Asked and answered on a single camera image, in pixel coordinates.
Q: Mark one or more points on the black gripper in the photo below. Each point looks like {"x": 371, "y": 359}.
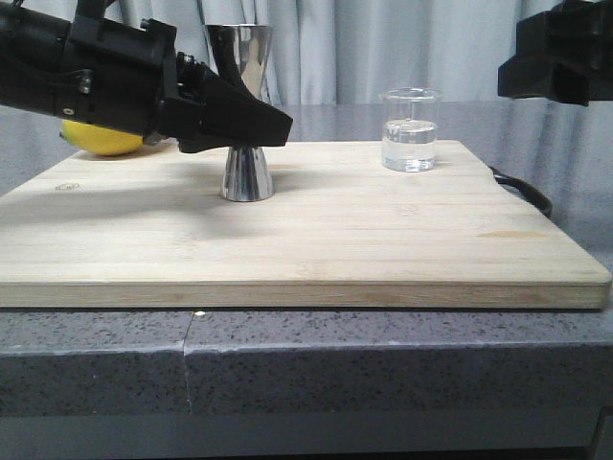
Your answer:
{"x": 563, "y": 55}
{"x": 103, "y": 73}

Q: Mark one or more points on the steel double jigger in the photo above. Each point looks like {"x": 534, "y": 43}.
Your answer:
{"x": 246, "y": 177}

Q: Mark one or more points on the small glass beaker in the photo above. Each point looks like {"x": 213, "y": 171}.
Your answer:
{"x": 410, "y": 129}

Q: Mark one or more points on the grey curtain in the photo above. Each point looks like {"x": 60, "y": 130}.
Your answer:
{"x": 350, "y": 52}

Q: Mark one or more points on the yellow lemon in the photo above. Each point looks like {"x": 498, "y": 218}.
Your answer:
{"x": 99, "y": 140}

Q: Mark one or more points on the wooden cutting board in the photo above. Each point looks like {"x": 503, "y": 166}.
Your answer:
{"x": 151, "y": 230}

